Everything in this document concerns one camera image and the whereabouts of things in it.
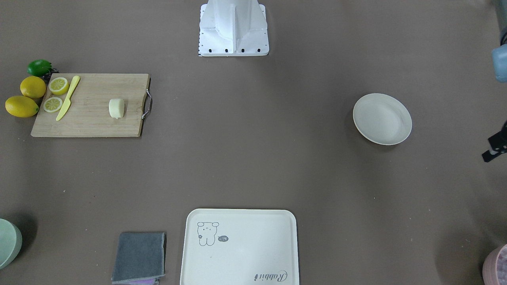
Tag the yellow plastic knife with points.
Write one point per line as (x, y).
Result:
(67, 101)

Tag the lower lemon half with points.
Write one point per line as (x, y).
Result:
(52, 104)

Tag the cream rabbit tray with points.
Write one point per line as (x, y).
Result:
(240, 247)

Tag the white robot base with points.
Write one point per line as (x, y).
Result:
(233, 28)

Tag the folded grey cloth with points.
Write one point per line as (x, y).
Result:
(140, 258)

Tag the green lime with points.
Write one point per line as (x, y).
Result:
(39, 67)

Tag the upper lemon half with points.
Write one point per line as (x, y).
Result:
(59, 86)

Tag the pink bowl of ice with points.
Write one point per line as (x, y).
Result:
(495, 267)

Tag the whole lemon near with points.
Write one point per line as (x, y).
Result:
(33, 87)

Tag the lemon half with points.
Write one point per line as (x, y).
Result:
(52, 104)
(59, 86)

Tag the beige plate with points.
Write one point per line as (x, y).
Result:
(382, 119)

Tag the wooden cutting board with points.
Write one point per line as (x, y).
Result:
(88, 115)

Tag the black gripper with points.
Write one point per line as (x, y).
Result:
(497, 145)

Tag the whole lemon far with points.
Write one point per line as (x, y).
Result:
(21, 106)

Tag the green bowl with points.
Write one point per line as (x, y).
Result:
(10, 242)

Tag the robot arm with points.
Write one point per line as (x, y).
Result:
(499, 54)

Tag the whole lemon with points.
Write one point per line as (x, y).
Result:
(33, 87)
(21, 106)

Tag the dark grapes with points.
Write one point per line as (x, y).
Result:
(54, 71)

